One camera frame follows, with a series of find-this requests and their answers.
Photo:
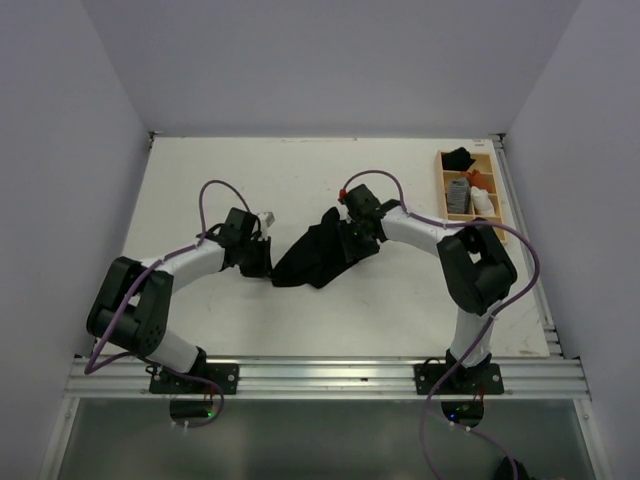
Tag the black rolled cloth in tray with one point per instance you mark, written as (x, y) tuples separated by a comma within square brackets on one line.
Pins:
[(459, 159)]

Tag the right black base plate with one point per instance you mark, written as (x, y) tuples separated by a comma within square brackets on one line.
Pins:
[(464, 381)]

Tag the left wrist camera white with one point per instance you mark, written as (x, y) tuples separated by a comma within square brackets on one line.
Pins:
[(266, 219)]

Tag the grey patterned rolled cloth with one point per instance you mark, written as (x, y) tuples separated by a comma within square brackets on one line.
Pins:
[(458, 196)]

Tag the wooden compartment organizer tray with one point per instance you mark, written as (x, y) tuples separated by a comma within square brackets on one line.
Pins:
[(483, 163)]

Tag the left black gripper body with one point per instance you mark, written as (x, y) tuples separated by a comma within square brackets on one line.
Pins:
[(253, 260)]

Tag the white rolled cloth in tray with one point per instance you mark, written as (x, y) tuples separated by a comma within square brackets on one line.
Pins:
[(482, 203)]

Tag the black underwear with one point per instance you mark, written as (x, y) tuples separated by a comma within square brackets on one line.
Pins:
[(316, 258)]

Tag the black object bottom right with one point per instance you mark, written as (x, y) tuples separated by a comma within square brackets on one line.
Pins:
[(510, 470)]

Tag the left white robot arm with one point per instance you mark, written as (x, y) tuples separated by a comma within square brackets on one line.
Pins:
[(131, 310)]

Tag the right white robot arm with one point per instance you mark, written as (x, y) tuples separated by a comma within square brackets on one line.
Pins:
[(478, 271)]

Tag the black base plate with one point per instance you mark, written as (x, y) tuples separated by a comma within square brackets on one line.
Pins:
[(464, 381), (205, 379)]

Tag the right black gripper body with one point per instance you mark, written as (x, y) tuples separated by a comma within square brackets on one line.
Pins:
[(356, 240)]

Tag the aluminium mounting rail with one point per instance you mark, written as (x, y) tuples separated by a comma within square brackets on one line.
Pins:
[(334, 378)]

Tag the orange rolled cloth in tray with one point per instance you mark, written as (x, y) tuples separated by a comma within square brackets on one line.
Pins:
[(480, 180)]

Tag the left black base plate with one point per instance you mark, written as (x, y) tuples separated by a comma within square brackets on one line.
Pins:
[(205, 379)]

